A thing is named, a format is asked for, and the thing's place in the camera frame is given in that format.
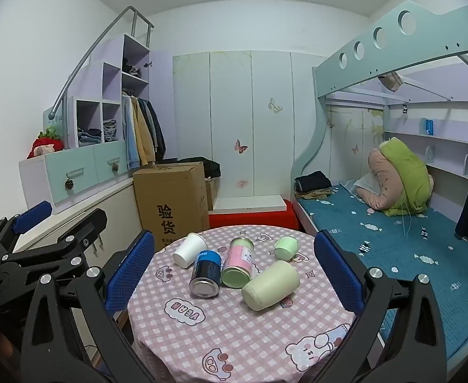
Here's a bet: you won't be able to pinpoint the yellow hanging jacket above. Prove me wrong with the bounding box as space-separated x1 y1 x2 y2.
132 96 156 167

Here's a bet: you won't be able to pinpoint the pale green bunk bed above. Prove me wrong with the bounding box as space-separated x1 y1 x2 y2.
293 0 468 372

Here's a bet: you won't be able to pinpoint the folded jeans pile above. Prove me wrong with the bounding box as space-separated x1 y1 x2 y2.
77 128 103 147
103 119 119 143

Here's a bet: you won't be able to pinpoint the green and pink quilt bundle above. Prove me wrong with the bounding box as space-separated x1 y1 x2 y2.
355 137 435 217

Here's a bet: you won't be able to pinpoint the beige hanging bag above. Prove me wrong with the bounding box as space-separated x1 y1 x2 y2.
379 71 404 92

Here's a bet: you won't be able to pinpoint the purple stair cabinet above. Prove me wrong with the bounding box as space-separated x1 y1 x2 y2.
19 34 175 213

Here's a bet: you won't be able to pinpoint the white wardrobe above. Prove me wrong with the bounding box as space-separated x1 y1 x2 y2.
172 50 331 201

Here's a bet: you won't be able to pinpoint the dark hanging jacket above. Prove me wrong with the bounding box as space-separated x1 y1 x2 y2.
144 99 167 163

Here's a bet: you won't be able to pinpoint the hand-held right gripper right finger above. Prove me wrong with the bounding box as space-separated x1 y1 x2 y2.
313 229 448 383

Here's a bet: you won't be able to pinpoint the white pillow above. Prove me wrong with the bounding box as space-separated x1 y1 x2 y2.
353 175 379 197

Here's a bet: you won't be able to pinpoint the red stool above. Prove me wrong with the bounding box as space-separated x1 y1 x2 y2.
209 199 298 232

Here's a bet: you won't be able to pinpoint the large cardboard box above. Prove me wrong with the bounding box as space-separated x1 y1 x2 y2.
132 161 211 245

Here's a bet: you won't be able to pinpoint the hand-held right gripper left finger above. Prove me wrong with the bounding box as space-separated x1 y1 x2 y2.
20 230 156 383

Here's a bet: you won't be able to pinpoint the light blue hanging shirt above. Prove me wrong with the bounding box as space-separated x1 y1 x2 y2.
123 95 139 170

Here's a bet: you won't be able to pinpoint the large pale green cup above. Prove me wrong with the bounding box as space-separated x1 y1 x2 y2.
241 260 301 311

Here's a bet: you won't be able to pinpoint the round table, pink checked cloth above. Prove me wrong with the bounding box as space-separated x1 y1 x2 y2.
127 225 358 383

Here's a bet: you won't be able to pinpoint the small cardboard box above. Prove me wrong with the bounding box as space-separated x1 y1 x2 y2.
205 177 219 211

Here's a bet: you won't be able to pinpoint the red strawberry plush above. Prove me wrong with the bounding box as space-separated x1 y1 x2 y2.
27 128 65 159

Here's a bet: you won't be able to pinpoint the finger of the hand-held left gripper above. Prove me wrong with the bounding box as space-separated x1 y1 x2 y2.
0 200 54 257
0 208 108 274

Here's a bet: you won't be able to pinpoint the black cloth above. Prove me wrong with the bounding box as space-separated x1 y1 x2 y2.
178 157 222 179

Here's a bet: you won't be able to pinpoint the small green cup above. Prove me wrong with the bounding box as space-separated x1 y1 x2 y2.
274 236 300 261

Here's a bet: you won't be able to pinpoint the blue metal can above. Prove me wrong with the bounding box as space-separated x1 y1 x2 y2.
189 248 223 299

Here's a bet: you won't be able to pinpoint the bed with teal sheet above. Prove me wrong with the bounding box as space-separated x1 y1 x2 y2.
298 184 468 364

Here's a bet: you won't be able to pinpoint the white board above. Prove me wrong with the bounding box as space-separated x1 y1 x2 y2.
212 195 285 213

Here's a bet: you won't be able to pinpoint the pale green board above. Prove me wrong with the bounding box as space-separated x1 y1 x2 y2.
43 106 69 136

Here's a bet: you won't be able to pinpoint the dark clothes in cubby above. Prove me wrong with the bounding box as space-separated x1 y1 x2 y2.
122 59 144 78

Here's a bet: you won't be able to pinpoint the pink can with green lid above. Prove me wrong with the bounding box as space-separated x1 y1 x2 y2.
220 237 255 289

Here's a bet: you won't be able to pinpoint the folded dark clothes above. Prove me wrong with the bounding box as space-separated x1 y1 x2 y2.
294 171 333 200

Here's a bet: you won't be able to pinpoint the grey metal handrail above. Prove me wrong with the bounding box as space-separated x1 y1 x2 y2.
54 6 155 121

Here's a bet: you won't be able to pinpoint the white paper cup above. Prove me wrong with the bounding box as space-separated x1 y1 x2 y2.
173 232 208 269

